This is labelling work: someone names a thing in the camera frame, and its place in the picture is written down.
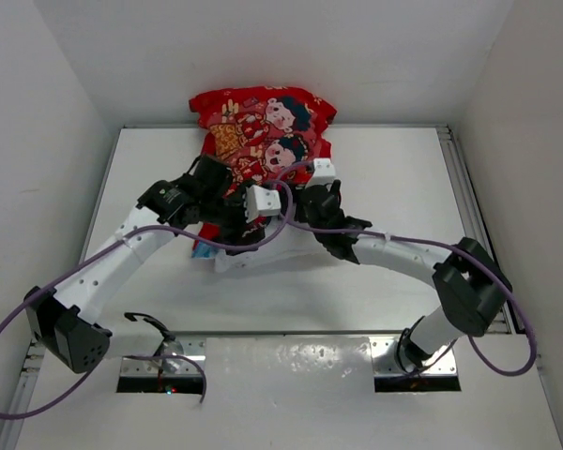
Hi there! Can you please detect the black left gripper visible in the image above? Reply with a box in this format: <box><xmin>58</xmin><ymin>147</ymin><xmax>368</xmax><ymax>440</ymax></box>
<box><xmin>199</xmin><ymin>179</ymin><xmax>263</xmax><ymax>253</ymax></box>

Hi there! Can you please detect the white pillow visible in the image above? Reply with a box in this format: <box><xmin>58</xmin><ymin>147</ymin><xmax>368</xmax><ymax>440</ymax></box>
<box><xmin>213</xmin><ymin>225</ymin><xmax>327</xmax><ymax>274</ymax></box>

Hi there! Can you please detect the red patterned pillowcase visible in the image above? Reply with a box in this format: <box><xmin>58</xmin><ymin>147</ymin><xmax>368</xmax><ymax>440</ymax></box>
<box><xmin>187</xmin><ymin>83</ymin><xmax>338</xmax><ymax>257</ymax></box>

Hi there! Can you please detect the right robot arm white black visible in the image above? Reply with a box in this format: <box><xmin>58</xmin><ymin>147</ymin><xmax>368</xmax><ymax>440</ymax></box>
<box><xmin>296</xmin><ymin>180</ymin><xmax>512</xmax><ymax>368</ymax></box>

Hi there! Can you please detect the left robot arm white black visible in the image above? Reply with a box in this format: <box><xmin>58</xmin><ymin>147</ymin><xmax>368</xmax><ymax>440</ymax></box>
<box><xmin>25</xmin><ymin>156</ymin><xmax>251</xmax><ymax>374</ymax></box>

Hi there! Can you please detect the blue white pillow tag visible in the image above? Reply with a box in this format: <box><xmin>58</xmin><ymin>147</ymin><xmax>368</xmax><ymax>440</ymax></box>
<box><xmin>191</xmin><ymin>243</ymin><xmax>218</xmax><ymax>260</ymax></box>

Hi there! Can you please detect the white front foam board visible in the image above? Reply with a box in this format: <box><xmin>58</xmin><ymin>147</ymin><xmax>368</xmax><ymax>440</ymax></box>
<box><xmin>18</xmin><ymin>337</ymin><xmax>560</xmax><ymax>449</ymax></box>

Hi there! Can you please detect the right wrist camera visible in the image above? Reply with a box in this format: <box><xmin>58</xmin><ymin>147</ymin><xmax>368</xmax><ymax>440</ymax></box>
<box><xmin>306</xmin><ymin>158</ymin><xmax>337</xmax><ymax>188</ymax></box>

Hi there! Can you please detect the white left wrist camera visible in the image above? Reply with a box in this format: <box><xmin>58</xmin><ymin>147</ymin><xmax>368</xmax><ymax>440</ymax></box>
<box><xmin>244</xmin><ymin>185</ymin><xmax>282</xmax><ymax>223</ymax></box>

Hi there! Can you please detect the aluminium table frame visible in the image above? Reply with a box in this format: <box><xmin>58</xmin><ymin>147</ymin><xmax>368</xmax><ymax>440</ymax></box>
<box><xmin>8</xmin><ymin>122</ymin><xmax>543</xmax><ymax>450</ymax></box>

